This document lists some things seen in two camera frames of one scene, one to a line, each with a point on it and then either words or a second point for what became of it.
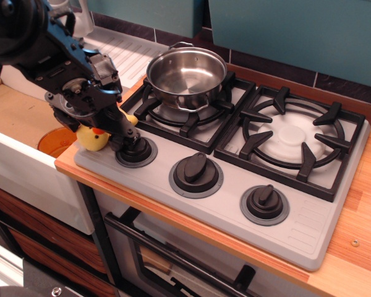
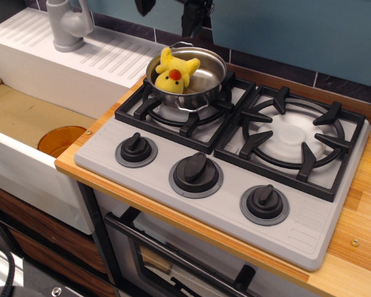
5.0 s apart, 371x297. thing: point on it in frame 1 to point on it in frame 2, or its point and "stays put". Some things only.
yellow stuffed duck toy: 91,139 to 173,73
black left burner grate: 201,130 stays put
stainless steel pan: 190,77 stays put
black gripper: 83,101 to 196,19
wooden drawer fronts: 59,247 stays put
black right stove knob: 264,205 stays put
